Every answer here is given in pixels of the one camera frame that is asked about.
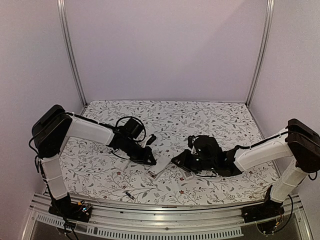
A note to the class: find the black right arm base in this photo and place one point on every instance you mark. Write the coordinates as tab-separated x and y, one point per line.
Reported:
269	211

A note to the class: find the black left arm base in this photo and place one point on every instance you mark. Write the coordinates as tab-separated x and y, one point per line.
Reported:
65	208

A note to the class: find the white remote with QR label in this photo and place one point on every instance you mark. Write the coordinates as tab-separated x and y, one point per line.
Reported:
187	175

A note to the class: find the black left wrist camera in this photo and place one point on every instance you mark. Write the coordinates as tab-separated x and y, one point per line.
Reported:
151	139

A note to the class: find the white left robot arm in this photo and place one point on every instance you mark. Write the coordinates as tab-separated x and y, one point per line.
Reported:
50	134

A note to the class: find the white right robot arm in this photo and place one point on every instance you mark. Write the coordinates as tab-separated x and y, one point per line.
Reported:
296	140

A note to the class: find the white remote with logo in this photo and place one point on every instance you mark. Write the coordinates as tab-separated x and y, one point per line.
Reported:
121	164

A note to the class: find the aluminium frame post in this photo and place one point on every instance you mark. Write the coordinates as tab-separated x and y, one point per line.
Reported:
268	19
62	12

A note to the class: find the aluminium back left frame post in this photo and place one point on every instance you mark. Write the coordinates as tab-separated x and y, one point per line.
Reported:
62	12

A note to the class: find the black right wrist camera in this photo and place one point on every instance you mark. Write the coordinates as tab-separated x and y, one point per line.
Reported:
190	141

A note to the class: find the white remote control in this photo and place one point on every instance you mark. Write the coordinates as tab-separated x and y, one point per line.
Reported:
156	170

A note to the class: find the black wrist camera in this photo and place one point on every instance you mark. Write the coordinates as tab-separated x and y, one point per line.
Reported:
151	139
190	141

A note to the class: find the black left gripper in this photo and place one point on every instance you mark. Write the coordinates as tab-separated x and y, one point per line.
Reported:
144	159

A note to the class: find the aluminium front rail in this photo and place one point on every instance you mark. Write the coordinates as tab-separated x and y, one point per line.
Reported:
116	220

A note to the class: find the aluminium back right frame post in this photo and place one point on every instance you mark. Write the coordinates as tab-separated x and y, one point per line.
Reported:
268	19

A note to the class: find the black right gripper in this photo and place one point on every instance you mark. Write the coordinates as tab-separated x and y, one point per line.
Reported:
183	157

